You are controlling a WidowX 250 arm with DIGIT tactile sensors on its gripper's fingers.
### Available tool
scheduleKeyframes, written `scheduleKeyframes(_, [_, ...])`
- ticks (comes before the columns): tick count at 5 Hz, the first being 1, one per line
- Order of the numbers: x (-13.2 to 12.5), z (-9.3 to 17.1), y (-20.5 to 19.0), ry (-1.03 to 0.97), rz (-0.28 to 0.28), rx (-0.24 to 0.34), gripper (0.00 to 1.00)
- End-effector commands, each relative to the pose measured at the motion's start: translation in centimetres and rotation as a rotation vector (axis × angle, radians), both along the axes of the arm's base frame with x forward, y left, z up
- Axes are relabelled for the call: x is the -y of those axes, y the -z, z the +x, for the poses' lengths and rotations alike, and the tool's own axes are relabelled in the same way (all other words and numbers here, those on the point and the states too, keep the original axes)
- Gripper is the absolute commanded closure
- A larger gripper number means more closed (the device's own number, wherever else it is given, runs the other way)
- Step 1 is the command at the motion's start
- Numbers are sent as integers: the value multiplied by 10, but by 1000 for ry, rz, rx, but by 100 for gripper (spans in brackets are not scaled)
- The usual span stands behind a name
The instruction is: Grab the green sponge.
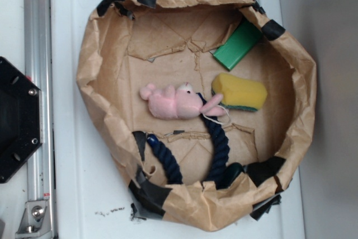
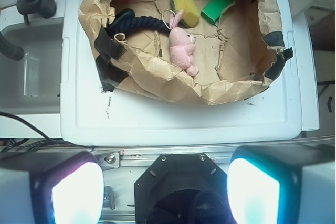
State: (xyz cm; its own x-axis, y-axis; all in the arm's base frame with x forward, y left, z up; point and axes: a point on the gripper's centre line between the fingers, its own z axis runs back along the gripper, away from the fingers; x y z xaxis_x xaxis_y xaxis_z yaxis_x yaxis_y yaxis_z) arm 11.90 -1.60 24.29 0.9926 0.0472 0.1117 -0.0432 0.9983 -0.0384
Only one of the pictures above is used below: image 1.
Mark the yellow and green sponge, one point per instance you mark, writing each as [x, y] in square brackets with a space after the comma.
[239, 93]

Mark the green rectangular sponge block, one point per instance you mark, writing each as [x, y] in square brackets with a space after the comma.
[241, 41]

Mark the pink plush bunny toy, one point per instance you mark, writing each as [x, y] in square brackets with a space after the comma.
[180, 103]

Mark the brown paper bag bin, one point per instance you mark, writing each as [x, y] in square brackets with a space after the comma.
[171, 167]

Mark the dark green round object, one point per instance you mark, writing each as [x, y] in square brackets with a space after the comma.
[229, 175]

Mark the white tray board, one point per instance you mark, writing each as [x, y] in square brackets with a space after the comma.
[91, 197]

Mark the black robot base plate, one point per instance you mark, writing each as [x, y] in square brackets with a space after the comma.
[20, 119]

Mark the metal corner bracket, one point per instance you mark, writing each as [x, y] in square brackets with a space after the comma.
[33, 219]

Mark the aluminium extrusion rail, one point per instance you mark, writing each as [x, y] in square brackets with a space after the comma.
[41, 190]

